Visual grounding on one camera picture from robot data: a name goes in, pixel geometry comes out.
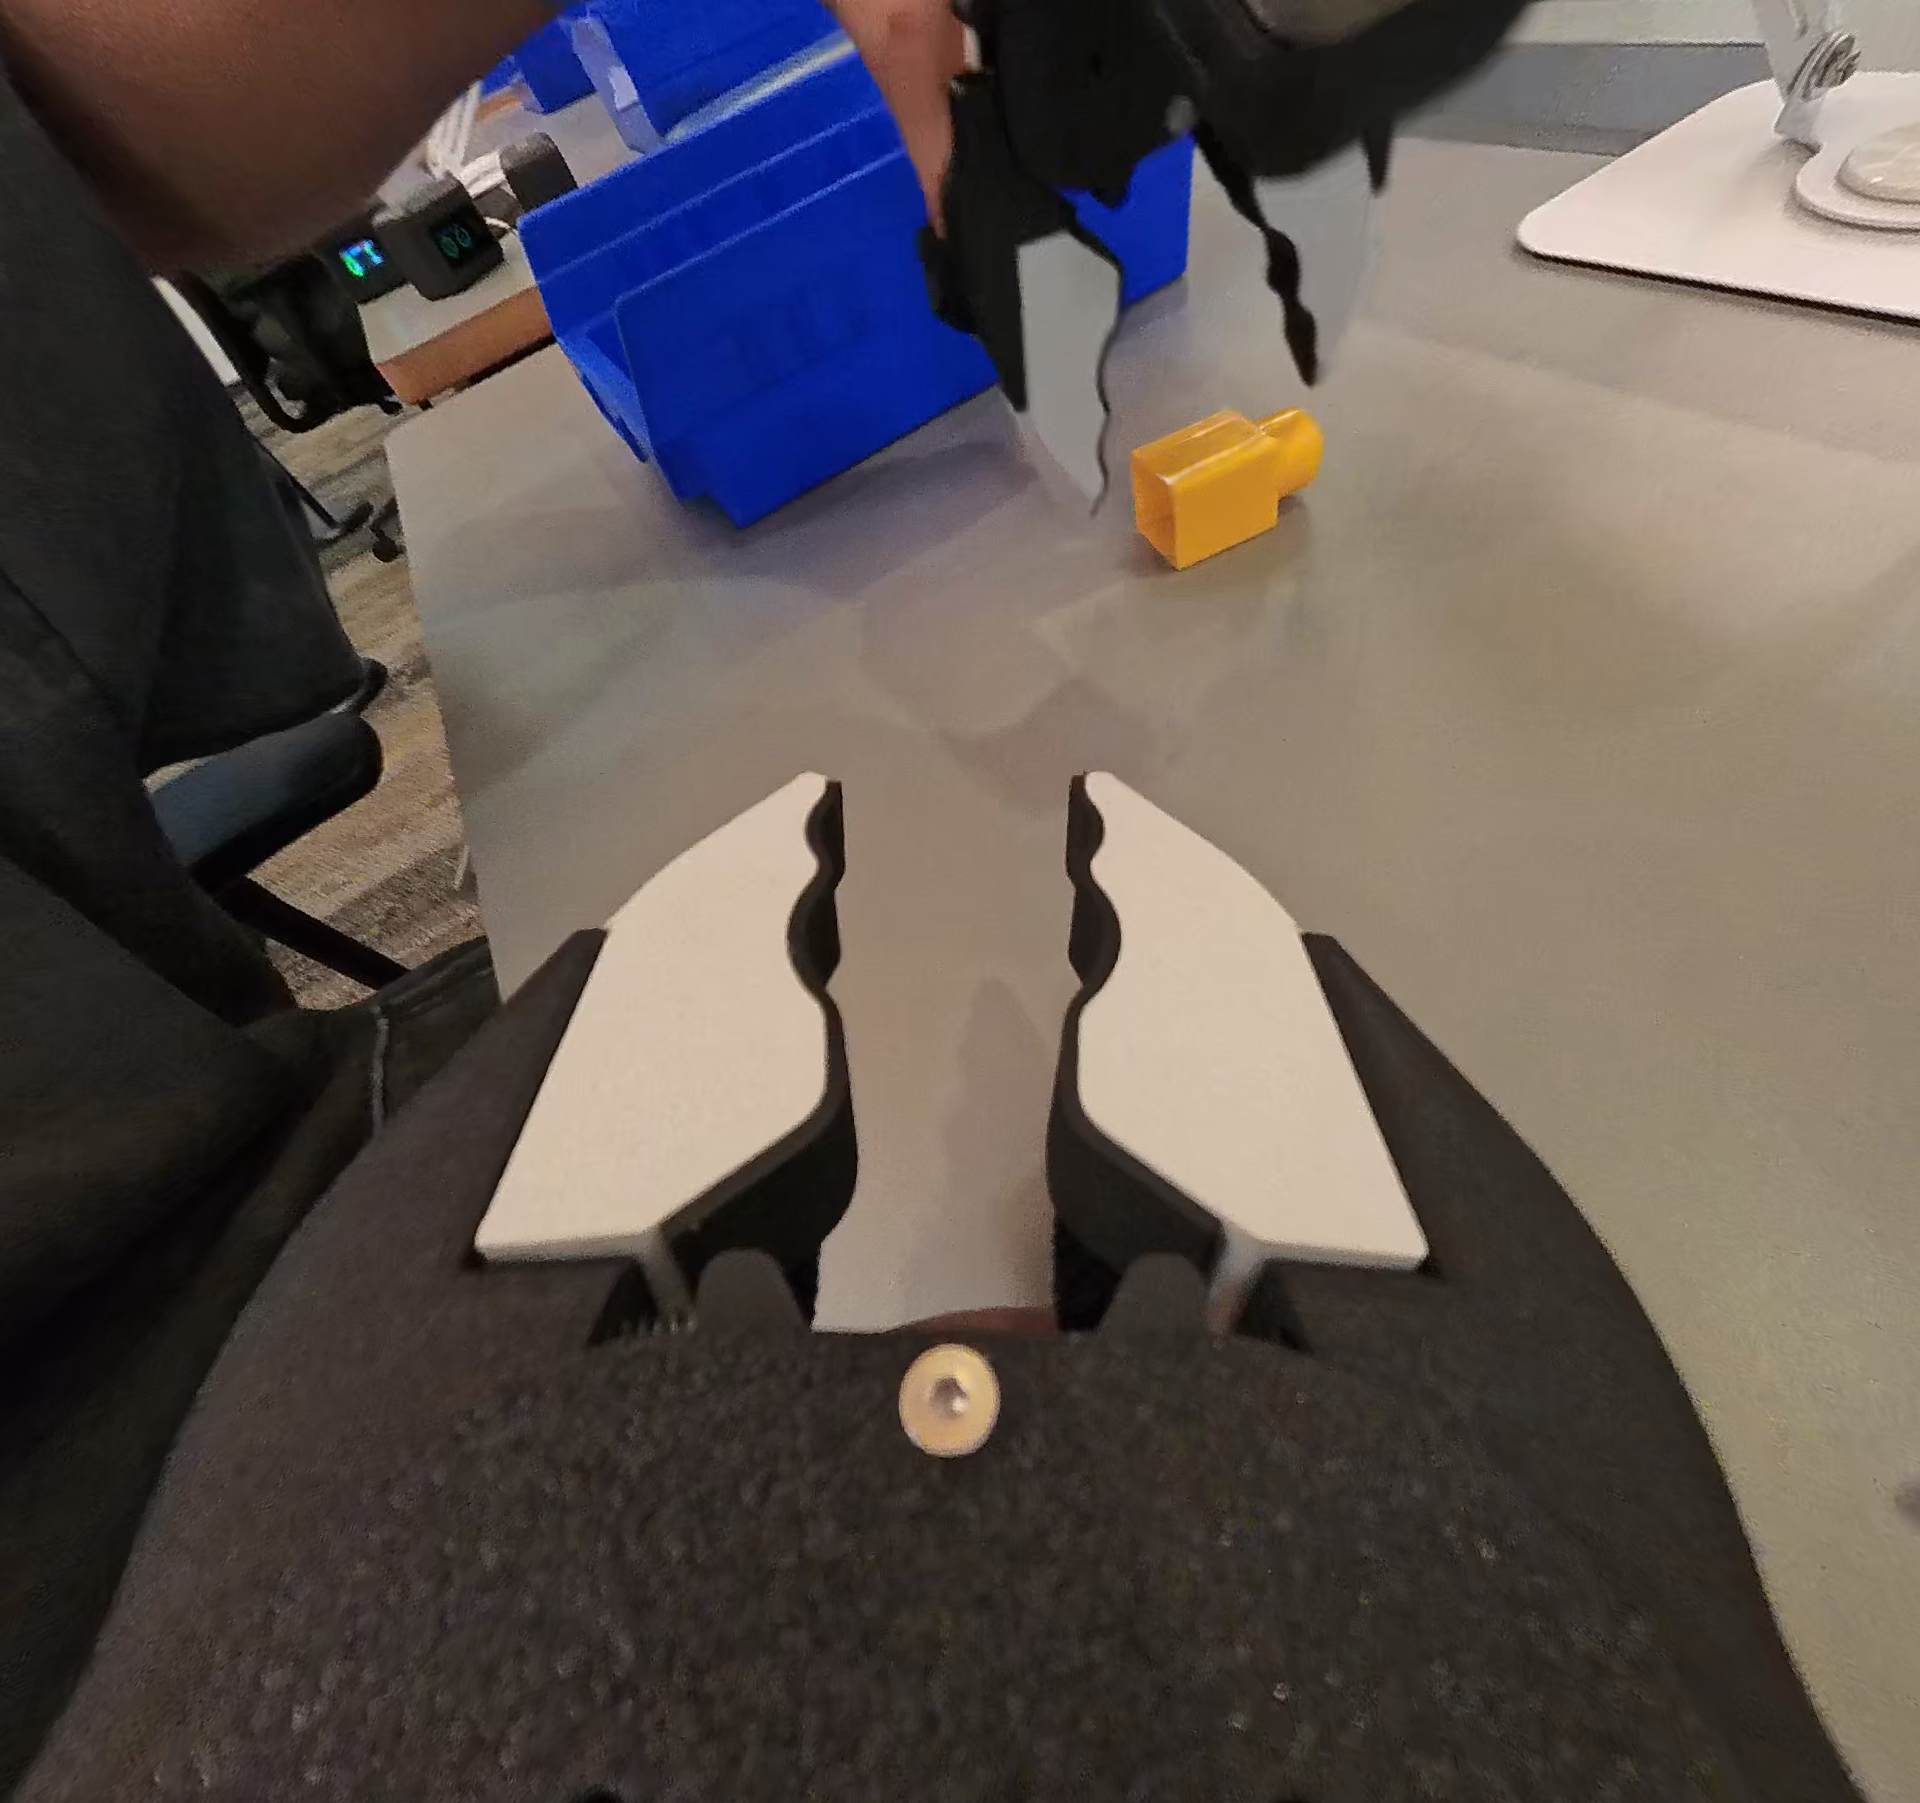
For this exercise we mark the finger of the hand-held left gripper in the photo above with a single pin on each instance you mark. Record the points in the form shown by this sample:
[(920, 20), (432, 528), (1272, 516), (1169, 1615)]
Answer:
[(1329, 244), (1068, 347)]

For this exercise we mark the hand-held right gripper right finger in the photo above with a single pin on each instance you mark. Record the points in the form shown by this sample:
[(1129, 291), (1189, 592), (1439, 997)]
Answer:
[(1236, 1053)]

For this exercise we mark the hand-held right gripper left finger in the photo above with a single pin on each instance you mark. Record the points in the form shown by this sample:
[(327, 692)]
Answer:
[(676, 1053)]

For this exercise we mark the yellow one-stud block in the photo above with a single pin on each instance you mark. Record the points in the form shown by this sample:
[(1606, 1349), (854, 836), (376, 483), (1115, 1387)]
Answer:
[(1200, 491)]

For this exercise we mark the blue plastic bin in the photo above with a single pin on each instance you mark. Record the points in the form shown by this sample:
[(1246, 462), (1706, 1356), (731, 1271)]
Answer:
[(704, 20), (780, 333)]

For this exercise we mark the person's left forearm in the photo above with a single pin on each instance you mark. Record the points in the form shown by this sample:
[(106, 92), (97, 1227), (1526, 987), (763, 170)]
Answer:
[(225, 62)]

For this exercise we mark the grey desk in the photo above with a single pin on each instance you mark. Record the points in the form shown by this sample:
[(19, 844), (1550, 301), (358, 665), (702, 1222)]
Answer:
[(1500, 709)]

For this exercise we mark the black office chair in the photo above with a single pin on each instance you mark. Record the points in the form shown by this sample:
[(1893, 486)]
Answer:
[(270, 783), (299, 333)]

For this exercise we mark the black cube device with screen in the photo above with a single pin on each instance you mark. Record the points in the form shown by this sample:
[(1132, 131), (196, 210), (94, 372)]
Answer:
[(537, 168), (442, 244), (360, 260)]

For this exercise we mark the wood-edged side table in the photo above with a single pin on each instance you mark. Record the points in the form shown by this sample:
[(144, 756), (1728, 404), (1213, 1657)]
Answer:
[(449, 356)]

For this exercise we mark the person's dark clothing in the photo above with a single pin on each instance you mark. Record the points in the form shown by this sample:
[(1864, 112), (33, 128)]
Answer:
[(89, 558)]

